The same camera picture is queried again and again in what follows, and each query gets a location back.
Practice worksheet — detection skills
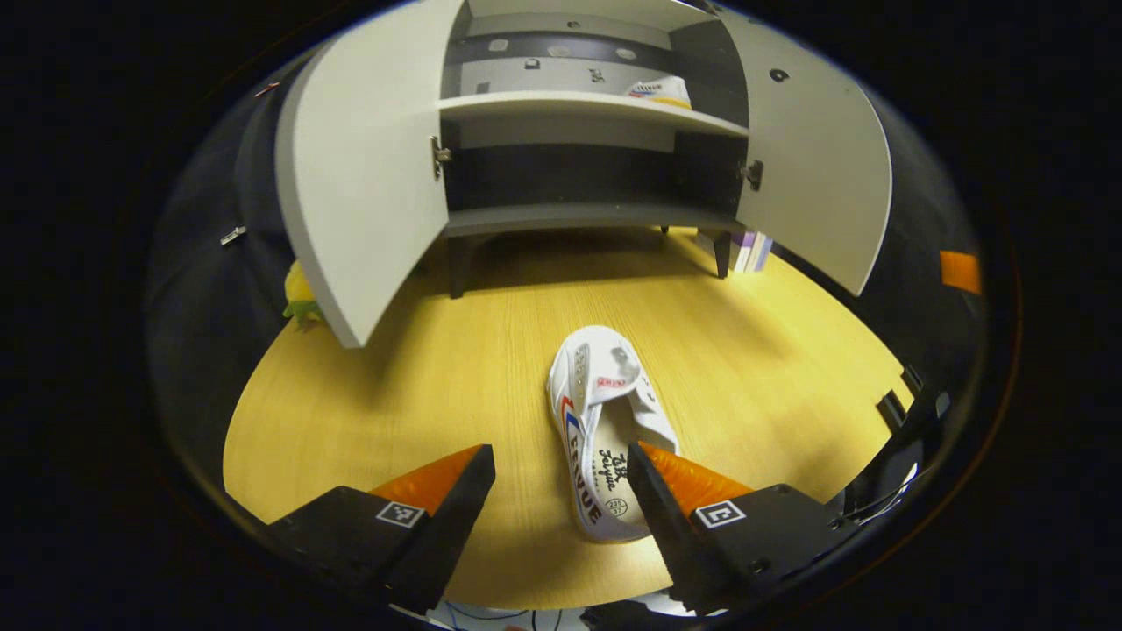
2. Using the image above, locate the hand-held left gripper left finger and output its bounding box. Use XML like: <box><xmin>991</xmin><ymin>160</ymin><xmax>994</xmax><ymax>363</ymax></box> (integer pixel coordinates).
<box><xmin>266</xmin><ymin>443</ymin><xmax>498</xmax><ymax>616</ymax></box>

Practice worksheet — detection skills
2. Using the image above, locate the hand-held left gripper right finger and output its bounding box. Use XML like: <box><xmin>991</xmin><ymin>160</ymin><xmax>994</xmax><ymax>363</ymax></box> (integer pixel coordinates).
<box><xmin>625</xmin><ymin>440</ymin><xmax>849</xmax><ymax>614</ymax></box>

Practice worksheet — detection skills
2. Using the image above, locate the white canvas shoe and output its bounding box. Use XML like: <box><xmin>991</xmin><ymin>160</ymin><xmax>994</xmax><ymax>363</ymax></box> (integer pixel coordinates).
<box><xmin>624</xmin><ymin>75</ymin><xmax>693</xmax><ymax>110</ymax></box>
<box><xmin>545</xmin><ymin>325</ymin><xmax>680</xmax><ymax>544</ymax></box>

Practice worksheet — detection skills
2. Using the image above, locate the white shoe cabinet door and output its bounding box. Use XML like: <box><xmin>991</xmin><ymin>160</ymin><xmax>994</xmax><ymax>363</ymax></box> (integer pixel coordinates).
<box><xmin>714</xmin><ymin>9</ymin><xmax>893</xmax><ymax>297</ymax></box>
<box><xmin>274</xmin><ymin>0</ymin><xmax>465</xmax><ymax>350</ymax></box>

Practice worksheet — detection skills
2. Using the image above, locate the yellow plush toy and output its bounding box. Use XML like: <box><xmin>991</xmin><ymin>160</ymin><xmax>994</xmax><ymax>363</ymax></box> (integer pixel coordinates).
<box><xmin>282</xmin><ymin>260</ymin><xmax>327</xmax><ymax>332</ymax></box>

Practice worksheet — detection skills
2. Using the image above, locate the black backdrop cloth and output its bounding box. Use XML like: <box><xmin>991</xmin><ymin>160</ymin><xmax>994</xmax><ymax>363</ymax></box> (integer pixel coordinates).
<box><xmin>145</xmin><ymin>44</ymin><xmax>987</xmax><ymax>492</ymax></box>

